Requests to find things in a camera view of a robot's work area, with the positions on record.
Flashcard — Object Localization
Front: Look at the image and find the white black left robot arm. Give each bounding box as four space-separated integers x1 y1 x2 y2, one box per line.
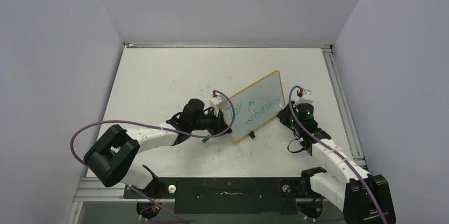
83 98 232 198

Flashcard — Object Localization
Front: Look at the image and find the aluminium right side rail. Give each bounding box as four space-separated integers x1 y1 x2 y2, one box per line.
321 45 367 168

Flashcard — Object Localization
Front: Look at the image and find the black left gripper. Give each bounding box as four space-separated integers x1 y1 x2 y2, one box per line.
190 107 232 138

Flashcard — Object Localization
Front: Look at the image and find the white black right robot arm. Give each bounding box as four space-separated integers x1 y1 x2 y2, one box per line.
277 102 397 223

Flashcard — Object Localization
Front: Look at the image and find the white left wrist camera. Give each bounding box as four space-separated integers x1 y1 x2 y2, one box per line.
209 95 227 117

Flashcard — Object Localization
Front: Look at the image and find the aluminium back rail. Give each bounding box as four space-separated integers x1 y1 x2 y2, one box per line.
124 43 332 49

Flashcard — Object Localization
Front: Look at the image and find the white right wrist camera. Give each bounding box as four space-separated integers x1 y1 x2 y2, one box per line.
293 88 314 107

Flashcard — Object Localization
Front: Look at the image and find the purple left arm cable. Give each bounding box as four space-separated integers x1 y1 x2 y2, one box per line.
70 89 236 223

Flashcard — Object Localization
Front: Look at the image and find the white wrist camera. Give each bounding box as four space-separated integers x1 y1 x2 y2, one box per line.
293 88 314 107
209 95 227 117

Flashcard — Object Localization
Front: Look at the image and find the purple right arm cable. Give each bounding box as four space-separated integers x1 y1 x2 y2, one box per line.
288 85 388 224

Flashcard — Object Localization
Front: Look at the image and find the yellow framed whiteboard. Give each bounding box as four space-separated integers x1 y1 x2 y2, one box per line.
218 70 286 143

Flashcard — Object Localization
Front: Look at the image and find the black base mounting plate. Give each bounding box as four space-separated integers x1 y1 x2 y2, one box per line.
123 177 321 214

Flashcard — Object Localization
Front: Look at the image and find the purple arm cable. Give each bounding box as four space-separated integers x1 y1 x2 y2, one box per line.
288 85 388 224
70 89 236 223

